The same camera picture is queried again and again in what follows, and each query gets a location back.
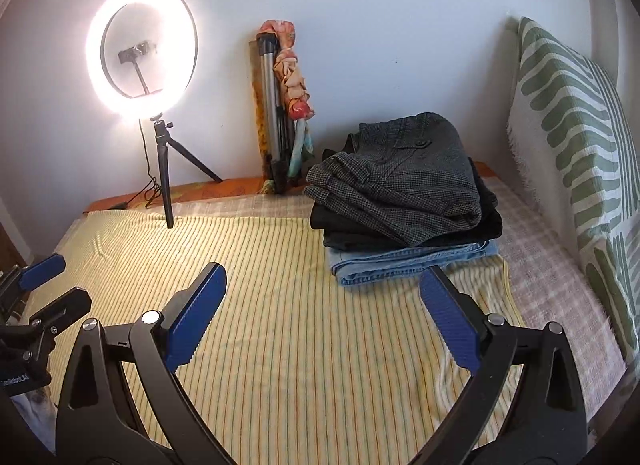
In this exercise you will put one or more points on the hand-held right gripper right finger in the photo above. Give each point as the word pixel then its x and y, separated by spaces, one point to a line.
pixel 450 317

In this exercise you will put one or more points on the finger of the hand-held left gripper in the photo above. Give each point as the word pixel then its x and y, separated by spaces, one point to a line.
pixel 62 307
pixel 42 271

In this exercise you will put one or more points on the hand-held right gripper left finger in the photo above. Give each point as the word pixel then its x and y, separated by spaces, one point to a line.
pixel 197 317

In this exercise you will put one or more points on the grey tweed pants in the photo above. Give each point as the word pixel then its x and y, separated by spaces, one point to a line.
pixel 400 185

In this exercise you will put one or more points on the black folded pants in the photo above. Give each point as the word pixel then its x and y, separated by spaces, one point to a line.
pixel 490 222
pixel 350 242

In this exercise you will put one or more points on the blue folded jeans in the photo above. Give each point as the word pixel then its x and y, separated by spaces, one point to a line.
pixel 400 260

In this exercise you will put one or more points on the yellow striped blanket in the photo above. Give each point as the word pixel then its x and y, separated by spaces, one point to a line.
pixel 300 320

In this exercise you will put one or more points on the pink checked blanket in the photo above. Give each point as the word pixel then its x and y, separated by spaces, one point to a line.
pixel 550 275

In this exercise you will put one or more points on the orange bed sheet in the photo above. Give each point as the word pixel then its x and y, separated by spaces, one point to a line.
pixel 200 191

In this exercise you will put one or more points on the black mini tripod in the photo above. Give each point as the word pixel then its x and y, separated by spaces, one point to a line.
pixel 164 170

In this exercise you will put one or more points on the yellow patterned cloth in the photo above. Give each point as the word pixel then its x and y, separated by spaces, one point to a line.
pixel 260 120

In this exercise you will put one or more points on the green patterned pillow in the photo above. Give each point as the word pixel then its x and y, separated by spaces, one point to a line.
pixel 575 145

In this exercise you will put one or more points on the silver folded tripod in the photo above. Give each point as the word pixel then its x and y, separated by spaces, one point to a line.
pixel 272 110

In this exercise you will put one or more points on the black phone holder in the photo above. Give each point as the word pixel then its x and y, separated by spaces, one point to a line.
pixel 135 52

